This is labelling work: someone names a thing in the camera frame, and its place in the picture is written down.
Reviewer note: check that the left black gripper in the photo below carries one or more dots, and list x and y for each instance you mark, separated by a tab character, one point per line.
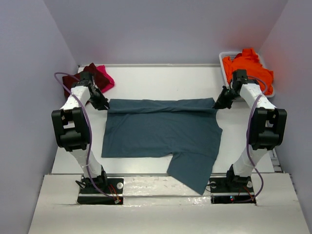
103	101

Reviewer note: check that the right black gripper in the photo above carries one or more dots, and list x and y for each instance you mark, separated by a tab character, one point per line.
221	103

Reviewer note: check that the teal blue t shirt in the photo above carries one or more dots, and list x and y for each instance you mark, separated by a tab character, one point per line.
187	129

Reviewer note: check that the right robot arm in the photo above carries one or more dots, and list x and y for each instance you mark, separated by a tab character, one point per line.
265	129

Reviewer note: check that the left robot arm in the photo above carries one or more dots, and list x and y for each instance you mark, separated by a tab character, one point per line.
73	131

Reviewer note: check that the dark red folded t shirt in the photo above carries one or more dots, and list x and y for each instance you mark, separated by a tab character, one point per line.
68	81

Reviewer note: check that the pink folded t shirt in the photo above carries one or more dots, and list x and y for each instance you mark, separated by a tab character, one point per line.
103	80

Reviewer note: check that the white plastic basket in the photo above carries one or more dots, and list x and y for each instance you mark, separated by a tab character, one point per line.
223	63

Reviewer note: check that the orange t shirt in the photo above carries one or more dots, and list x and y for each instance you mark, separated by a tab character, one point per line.
251	70

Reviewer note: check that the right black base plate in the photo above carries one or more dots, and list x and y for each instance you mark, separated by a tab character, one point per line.
224	192

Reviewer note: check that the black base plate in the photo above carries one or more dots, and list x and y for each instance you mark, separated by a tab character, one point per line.
224	192
88	195

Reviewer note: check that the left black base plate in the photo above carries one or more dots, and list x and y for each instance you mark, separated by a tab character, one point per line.
88	195

